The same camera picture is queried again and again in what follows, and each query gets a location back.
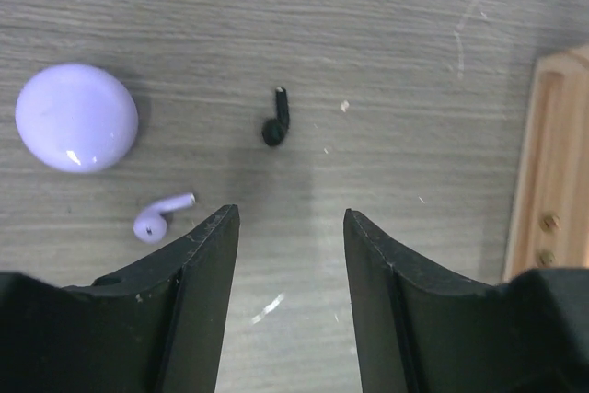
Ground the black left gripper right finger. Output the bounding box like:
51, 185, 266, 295
343, 210, 588, 392

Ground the purple round charging case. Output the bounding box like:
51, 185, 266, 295
15, 64, 139, 174

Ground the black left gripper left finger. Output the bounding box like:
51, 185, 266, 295
1, 205, 240, 392

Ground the black earbud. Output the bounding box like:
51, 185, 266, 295
261, 87, 290, 147

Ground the purple earbud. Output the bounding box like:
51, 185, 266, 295
133, 192, 195, 244

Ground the wooden clothes rack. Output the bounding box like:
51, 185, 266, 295
502, 46, 588, 281

